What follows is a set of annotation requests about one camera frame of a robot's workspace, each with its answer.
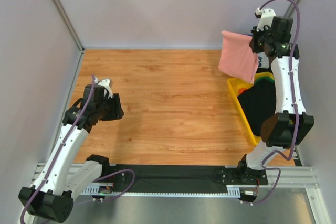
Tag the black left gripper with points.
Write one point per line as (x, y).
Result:
(118, 112)

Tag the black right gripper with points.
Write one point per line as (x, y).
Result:
(255, 32)

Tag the pink t shirt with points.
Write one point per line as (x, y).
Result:
(237, 59)

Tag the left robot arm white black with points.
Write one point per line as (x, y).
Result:
(53, 193)

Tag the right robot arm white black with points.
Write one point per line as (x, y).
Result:
(290, 123)

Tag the black folded shirt in stack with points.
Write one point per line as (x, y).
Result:
(261, 70)

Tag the navy printed folded t shirt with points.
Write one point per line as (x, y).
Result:
(262, 61)

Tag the green t shirt in bin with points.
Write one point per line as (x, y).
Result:
(264, 79)

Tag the orange cloth in bin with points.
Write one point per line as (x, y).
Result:
(241, 90)

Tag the yellow plastic bin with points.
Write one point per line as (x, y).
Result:
(234, 86)

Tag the black folded t shirt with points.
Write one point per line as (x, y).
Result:
(258, 103)

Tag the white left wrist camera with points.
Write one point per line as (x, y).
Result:
(107, 84)

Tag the aluminium corner post left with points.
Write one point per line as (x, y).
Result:
(63, 15)

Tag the aluminium frame rail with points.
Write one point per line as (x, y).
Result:
(290, 177)

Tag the grey slotted cable duct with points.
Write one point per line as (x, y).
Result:
(97, 190)

